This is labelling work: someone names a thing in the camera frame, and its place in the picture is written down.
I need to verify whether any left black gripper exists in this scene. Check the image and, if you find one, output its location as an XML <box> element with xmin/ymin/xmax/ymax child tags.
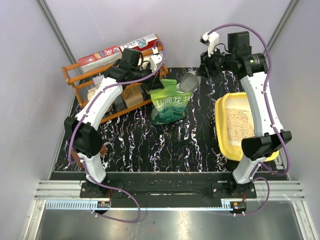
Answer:
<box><xmin>131</xmin><ymin>63</ymin><xmax>165</xmax><ymax>92</ymax></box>

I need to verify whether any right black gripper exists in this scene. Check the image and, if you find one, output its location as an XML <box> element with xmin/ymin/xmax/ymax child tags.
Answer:
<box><xmin>196</xmin><ymin>46</ymin><xmax>236</xmax><ymax>80</ymax></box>

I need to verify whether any grey metal scoop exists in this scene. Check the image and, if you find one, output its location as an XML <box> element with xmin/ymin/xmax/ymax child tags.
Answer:
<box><xmin>178</xmin><ymin>70</ymin><xmax>201</xmax><ymax>93</ymax></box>

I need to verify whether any green litter bag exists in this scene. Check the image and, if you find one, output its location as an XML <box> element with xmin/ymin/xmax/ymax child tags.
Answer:
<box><xmin>150</xmin><ymin>78</ymin><xmax>193</xmax><ymax>125</ymax></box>

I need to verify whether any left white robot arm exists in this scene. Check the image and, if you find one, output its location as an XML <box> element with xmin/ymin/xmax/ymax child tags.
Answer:
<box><xmin>64</xmin><ymin>46</ymin><xmax>165</xmax><ymax>198</ymax></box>

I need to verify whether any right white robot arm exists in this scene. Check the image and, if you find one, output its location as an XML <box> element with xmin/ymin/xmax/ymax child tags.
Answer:
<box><xmin>200</xmin><ymin>30</ymin><xmax>292</xmax><ymax>198</ymax></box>

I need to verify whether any red white foil box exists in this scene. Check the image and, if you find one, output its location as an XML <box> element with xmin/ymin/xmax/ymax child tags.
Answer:
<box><xmin>119</xmin><ymin>33</ymin><xmax>158</xmax><ymax>52</ymax></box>

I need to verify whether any yellow litter box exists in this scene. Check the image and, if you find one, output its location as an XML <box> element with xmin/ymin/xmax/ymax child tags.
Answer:
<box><xmin>214</xmin><ymin>92</ymin><xmax>280</xmax><ymax>162</ymax></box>

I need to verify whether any red grey wrap box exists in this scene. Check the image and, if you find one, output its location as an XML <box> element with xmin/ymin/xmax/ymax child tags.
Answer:
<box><xmin>78</xmin><ymin>45</ymin><xmax>122</xmax><ymax>73</ymax></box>

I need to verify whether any beige sponge pack left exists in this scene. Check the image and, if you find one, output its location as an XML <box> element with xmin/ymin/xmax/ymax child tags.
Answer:
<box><xmin>121</xmin><ymin>86</ymin><xmax>144</xmax><ymax>108</ymax></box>

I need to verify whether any orange wooden shelf rack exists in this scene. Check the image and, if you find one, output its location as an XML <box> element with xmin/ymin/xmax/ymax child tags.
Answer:
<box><xmin>61</xmin><ymin>47</ymin><xmax>153</xmax><ymax>109</ymax></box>

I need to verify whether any brown scouring pad pack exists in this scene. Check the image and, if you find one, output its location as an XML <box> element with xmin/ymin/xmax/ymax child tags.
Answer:
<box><xmin>71</xmin><ymin>145</ymin><xmax>108</xmax><ymax>169</ymax></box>

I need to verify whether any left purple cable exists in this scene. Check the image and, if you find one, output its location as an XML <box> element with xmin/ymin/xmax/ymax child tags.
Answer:
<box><xmin>68</xmin><ymin>39</ymin><xmax>166</xmax><ymax>223</ymax></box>

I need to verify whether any purple cable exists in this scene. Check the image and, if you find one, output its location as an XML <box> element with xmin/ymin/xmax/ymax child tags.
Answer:
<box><xmin>68</xmin><ymin>39</ymin><xmax>166</xmax><ymax>223</ymax></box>
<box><xmin>206</xmin><ymin>23</ymin><xmax>291</xmax><ymax>216</ymax></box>

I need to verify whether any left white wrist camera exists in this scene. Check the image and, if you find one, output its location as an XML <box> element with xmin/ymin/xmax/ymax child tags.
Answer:
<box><xmin>149</xmin><ymin>47</ymin><xmax>163</xmax><ymax>72</ymax></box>

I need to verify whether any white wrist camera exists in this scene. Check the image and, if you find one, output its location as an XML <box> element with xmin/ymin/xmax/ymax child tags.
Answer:
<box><xmin>149</xmin><ymin>47</ymin><xmax>163</xmax><ymax>72</ymax></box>
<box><xmin>200</xmin><ymin>31</ymin><xmax>220</xmax><ymax>57</ymax></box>

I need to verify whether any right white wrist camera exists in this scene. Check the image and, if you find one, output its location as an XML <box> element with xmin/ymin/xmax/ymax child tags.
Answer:
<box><xmin>200</xmin><ymin>31</ymin><xmax>220</xmax><ymax>57</ymax></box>

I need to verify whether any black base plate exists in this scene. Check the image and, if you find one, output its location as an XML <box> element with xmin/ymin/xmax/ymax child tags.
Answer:
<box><xmin>79</xmin><ymin>172</ymin><xmax>258</xmax><ymax>209</ymax></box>

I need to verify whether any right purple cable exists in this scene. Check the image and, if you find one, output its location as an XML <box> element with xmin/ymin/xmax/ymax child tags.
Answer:
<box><xmin>206</xmin><ymin>23</ymin><xmax>291</xmax><ymax>216</ymax></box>

